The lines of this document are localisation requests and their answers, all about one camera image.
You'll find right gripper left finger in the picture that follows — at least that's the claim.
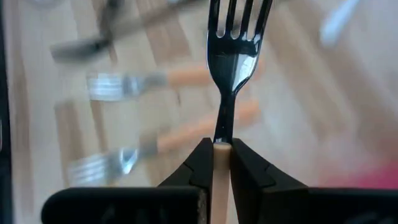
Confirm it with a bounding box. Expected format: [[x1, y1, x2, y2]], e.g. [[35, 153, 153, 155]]
[[41, 138, 216, 224]]

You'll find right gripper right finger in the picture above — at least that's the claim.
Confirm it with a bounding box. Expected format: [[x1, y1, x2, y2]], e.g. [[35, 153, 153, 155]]
[[229, 138, 398, 224]]

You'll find orange-handled metal fork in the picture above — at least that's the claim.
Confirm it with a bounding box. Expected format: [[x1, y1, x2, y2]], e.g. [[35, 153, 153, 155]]
[[67, 99, 261, 187], [86, 58, 266, 102]]

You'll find white-handled metal fork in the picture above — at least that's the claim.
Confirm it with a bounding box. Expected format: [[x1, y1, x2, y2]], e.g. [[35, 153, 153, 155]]
[[206, 0, 274, 224], [319, 0, 361, 46]]

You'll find dark metal fork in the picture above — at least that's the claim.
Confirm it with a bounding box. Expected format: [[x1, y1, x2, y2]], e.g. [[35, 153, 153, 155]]
[[50, 0, 200, 62]]

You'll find red translucent plastic bin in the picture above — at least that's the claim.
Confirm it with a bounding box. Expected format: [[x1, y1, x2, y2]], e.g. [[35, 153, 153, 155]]
[[320, 158, 398, 189]]

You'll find black aluminium table frame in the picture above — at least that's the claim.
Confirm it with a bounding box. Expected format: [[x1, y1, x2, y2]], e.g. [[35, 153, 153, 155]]
[[0, 0, 14, 224]]

